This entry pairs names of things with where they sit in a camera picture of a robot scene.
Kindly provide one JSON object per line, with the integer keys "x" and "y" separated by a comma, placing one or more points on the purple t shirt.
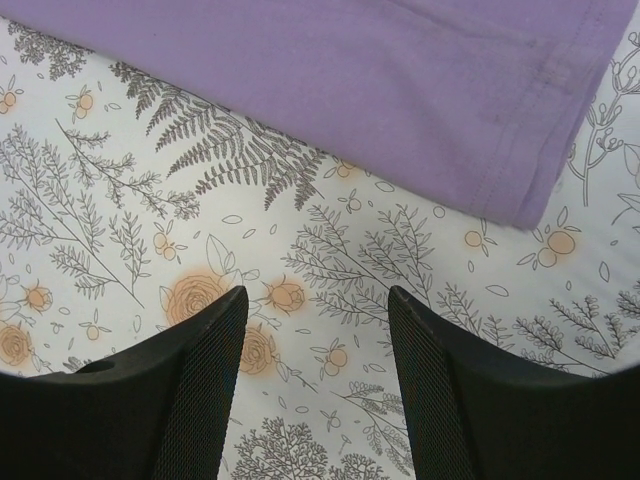
{"x": 471, "y": 104}

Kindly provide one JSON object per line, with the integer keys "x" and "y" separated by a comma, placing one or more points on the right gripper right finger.
{"x": 476, "y": 411}

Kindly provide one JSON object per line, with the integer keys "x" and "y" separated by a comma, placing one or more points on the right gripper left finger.
{"x": 156, "y": 410}

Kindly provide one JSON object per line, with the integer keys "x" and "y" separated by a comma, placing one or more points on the floral patterned table mat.
{"x": 128, "y": 204}

